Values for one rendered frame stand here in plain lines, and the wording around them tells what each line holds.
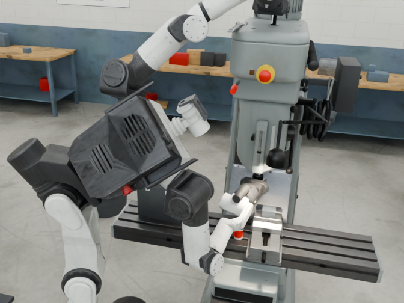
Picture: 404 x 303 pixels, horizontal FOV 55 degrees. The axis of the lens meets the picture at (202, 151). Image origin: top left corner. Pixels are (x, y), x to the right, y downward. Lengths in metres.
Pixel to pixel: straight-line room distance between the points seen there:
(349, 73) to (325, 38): 4.03
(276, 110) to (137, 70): 0.55
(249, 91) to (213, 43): 4.45
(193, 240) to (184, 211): 0.15
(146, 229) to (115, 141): 0.82
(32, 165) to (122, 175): 0.31
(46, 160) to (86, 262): 0.42
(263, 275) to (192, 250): 0.58
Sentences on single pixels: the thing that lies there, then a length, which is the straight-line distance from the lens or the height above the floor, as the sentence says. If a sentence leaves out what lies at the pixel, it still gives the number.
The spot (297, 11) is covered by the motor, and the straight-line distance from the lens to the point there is 1.72.
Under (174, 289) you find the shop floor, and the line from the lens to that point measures 2.94.
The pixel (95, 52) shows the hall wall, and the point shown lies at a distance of 6.54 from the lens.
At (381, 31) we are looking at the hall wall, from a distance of 5.87.
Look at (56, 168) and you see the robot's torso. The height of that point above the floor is 1.50.
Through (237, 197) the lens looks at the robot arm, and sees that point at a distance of 1.48.
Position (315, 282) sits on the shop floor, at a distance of 3.14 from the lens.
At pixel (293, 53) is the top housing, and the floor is 1.83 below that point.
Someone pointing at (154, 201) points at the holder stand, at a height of 1.06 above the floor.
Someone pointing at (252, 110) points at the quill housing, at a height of 1.58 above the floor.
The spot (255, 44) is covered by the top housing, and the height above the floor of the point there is 1.85.
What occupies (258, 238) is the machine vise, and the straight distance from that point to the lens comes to 1.72.
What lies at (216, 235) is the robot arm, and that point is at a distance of 1.45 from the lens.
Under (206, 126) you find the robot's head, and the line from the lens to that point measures 1.26.
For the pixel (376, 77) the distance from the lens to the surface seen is 5.31.
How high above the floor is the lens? 2.06
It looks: 25 degrees down
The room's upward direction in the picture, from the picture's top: 2 degrees clockwise
